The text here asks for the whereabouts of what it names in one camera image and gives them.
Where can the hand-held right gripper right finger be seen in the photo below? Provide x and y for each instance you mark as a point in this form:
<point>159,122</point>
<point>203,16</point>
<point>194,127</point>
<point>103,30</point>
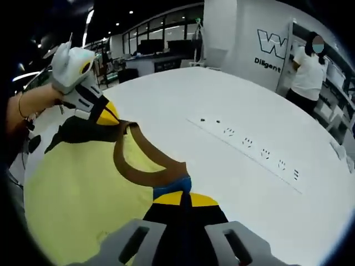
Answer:
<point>208,214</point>

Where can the black monitor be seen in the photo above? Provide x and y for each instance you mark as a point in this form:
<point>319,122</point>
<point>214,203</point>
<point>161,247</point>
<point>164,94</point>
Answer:
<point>180,45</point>
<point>152,46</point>

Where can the white clothes stand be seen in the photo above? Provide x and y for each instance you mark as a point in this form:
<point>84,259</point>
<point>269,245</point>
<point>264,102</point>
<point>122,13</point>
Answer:
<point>200,44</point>

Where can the black cabinet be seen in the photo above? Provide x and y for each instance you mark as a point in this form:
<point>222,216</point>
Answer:
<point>127,75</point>

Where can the person's left hand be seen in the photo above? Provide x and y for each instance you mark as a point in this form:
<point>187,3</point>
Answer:
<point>41,99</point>

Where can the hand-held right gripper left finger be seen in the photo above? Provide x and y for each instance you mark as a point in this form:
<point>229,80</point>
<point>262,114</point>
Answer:
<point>163,216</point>

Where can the grey office desk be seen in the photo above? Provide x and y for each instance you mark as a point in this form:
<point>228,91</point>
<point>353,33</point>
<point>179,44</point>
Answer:
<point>155,63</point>

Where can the white crumpled cloth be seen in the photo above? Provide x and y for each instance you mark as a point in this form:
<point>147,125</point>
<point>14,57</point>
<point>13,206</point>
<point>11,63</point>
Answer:
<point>338,151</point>

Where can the table power socket strip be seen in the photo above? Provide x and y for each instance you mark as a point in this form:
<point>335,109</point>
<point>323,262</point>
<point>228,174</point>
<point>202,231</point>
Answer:
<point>248,142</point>

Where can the metal storage shelf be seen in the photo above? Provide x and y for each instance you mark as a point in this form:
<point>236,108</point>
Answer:
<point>335,74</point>

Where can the yellow blue grey garment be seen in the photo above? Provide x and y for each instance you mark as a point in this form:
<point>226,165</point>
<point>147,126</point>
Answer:
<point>83,194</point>

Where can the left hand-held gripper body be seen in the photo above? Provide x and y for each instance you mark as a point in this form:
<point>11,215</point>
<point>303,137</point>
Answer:
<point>66,69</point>

